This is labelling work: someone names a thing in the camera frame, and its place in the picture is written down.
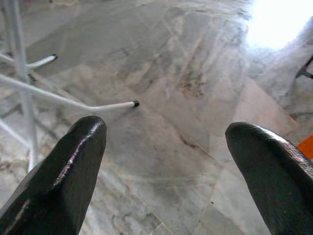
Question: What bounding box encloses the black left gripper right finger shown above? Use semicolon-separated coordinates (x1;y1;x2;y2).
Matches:
224;121;313;235

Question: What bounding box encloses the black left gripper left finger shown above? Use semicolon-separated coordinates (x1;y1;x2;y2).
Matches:
0;116;108;235

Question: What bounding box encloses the orange shirt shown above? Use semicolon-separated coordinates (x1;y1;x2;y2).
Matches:
297;134;313;160

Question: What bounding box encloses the black metal drying rack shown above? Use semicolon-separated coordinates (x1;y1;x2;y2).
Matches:
294;55;313;79

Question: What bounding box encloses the light blue folding table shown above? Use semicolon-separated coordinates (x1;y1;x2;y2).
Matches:
0;0;140;172

